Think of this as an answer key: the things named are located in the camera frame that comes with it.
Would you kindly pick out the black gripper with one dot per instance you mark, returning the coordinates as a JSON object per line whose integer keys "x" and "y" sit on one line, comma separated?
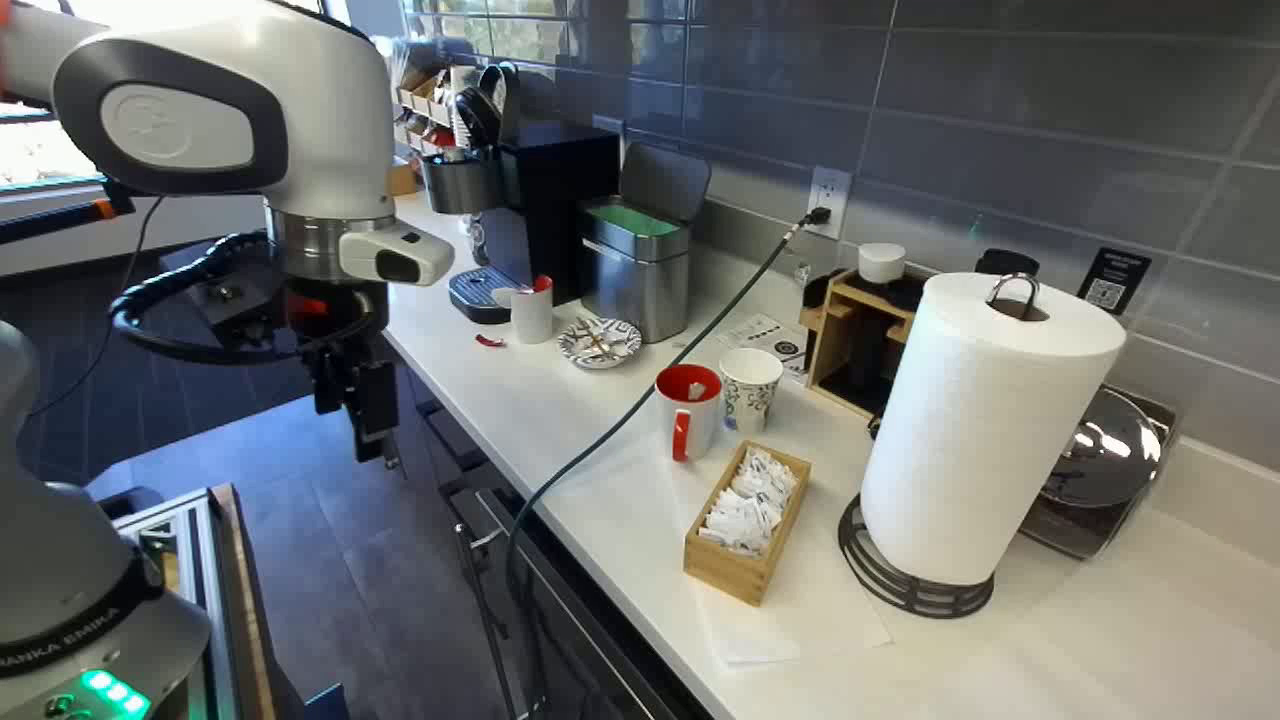
{"x": 343, "y": 325}

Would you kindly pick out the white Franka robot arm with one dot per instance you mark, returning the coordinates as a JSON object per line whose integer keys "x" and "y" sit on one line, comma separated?
{"x": 326, "y": 121}

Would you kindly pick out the dark counter cabinet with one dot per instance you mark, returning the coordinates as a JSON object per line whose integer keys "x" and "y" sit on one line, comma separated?
{"x": 572, "y": 642}

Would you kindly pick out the red packet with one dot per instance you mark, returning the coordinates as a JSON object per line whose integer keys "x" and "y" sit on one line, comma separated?
{"x": 489, "y": 343}

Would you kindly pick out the blue round lid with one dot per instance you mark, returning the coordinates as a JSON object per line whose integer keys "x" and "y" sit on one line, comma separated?
{"x": 478, "y": 293}

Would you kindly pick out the white cup holding packets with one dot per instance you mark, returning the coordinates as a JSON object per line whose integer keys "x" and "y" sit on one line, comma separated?
{"x": 535, "y": 323}

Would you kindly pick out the red packets bundle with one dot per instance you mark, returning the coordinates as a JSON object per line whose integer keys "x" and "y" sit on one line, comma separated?
{"x": 540, "y": 282}

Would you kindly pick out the blue patterned paper plate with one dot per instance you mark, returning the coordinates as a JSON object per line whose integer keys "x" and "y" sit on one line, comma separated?
{"x": 601, "y": 345}

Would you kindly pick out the stainless steel container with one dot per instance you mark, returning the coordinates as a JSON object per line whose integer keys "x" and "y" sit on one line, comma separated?
{"x": 637, "y": 282}

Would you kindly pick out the red ceramic mug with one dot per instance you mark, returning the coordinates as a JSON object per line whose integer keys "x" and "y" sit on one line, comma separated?
{"x": 695, "y": 426}

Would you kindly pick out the background snack rack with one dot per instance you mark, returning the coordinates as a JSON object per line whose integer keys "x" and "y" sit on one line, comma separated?
{"x": 444, "y": 92}

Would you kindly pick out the white paper cup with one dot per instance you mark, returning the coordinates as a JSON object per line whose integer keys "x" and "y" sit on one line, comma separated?
{"x": 748, "y": 388}

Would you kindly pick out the white sugar packets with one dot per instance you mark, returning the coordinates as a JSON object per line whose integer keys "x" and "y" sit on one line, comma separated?
{"x": 748, "y": 507}

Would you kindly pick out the wooden packet box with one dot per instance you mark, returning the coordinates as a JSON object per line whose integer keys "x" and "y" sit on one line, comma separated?
{"x": 725, "y": 571}

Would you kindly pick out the wooden organizer shelf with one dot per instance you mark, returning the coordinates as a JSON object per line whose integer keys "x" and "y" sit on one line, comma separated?
{"x": 846, "y": 343}

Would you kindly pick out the small white jar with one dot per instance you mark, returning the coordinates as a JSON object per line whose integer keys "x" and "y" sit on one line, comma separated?
{"x": 880, "y": 261}

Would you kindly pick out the white paper towel roll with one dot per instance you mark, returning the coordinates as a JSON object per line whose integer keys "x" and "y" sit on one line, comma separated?
{"x": 983, "y": 426}

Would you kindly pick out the chrome domed lid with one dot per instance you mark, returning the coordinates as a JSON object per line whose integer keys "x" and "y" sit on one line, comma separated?
{"x": 1106, "y": 464}

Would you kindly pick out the black QR code sign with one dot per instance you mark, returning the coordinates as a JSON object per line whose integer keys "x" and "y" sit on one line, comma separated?
{"x": 1112, "y": 282}

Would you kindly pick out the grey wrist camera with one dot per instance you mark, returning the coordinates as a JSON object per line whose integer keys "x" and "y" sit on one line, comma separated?
{"x": 398, "y": 254}

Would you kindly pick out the aluminium frame stand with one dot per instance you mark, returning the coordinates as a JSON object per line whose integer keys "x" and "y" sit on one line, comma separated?
{"x": 202, "y": 573}

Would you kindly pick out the white wall outlet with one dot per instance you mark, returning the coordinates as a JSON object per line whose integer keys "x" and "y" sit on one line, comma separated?
{"x": 831, "y": 195}

